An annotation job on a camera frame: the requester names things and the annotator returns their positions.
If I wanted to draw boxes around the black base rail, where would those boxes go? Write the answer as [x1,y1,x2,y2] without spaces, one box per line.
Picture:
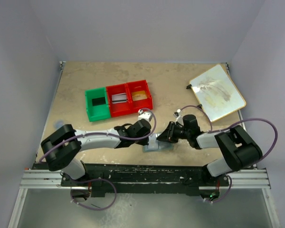
[61,163,229,197]

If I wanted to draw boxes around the right red plastic bin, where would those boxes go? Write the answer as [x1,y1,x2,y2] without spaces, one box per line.
[126,80,153,112]

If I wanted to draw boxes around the middle red plastic bin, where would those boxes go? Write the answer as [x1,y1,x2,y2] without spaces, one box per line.
[106,84,131,117]

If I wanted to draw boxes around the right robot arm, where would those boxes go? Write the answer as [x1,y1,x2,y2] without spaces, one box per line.
[157,114,263,179]

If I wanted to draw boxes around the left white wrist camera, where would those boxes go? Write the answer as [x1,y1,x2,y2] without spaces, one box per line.
[138,109,153,122]

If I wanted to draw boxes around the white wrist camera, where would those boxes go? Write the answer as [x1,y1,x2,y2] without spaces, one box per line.
[173,109,182,122]
[138,109,153,122]

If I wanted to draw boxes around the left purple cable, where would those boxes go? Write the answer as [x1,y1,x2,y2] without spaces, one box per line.
[39,108,156,163]

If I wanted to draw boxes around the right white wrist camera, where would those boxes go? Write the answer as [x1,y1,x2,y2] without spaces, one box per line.
[173,109,182,122]

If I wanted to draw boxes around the green card holder wallet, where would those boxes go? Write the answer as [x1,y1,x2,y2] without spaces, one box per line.
[143,133,174,152]

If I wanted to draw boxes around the orange credit card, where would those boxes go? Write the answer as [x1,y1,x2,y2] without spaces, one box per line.
[131,90,148,101]

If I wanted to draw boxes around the whiteboard with wooden frame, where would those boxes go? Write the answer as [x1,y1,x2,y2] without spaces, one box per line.
[186,64,247,123]

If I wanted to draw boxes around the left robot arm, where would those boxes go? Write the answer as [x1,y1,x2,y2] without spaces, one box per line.
[40,119,151,180]

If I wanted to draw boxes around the black card in green bin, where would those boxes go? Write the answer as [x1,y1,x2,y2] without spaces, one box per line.
[92,97,106,106]

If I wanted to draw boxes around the green plastic bin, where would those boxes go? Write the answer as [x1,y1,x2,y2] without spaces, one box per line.
[85,87,111,122]

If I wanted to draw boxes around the red plastic bin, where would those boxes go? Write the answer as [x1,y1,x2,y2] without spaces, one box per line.
[106,84,131,117]
[126,80,153,112]

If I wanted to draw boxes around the white striped card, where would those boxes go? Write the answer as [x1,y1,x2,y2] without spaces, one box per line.
[111,93,128,104]

